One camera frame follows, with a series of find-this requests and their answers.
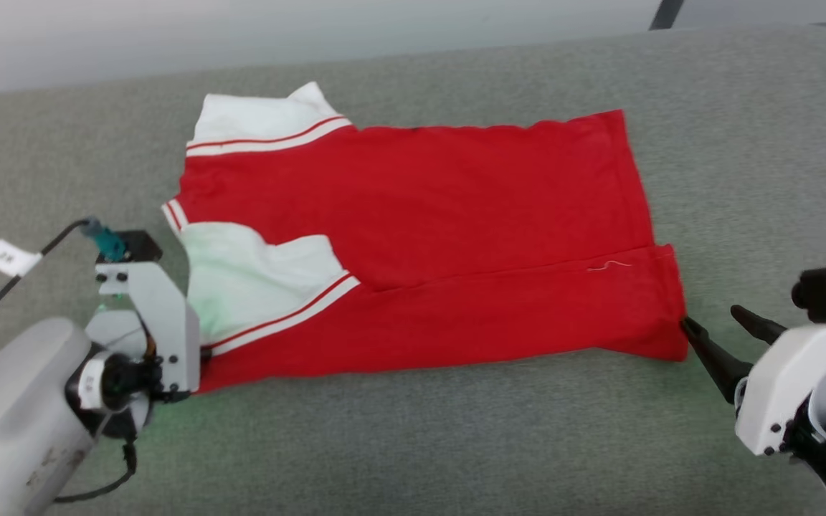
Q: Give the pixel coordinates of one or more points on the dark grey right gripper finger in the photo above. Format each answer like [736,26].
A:
[721,365]
[761,326]

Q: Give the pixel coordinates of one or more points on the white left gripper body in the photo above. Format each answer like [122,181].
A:
[169,337]

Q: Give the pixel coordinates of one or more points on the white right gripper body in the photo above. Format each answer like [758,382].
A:
[786,387]

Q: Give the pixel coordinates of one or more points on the red and white basketball jersey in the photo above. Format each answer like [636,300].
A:
[456,215]

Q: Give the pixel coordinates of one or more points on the grey fabric sofa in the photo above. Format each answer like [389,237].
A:
[420,444]

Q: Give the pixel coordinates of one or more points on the white board panel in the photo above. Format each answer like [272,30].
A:
[771,8]

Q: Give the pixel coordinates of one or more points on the black slanted pole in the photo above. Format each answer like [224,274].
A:
[666,14]

